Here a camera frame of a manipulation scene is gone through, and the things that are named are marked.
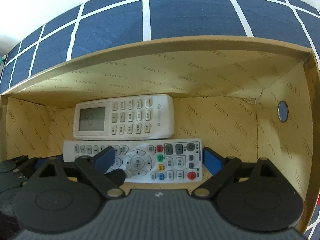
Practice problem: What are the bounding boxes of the navy white grid bedsheet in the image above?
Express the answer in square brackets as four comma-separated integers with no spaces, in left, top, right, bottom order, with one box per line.
[1,0,319,92]

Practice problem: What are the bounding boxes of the white TV remote colourful buttons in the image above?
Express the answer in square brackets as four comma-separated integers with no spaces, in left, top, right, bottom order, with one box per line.
[63,138,203,184]

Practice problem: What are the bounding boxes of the yellow cardboard shoe box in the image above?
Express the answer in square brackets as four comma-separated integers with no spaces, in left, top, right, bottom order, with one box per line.
[1,36,319,232]

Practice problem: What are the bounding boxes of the white air conditioner remote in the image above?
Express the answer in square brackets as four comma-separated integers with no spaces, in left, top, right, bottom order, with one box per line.
[73,94,175,141]

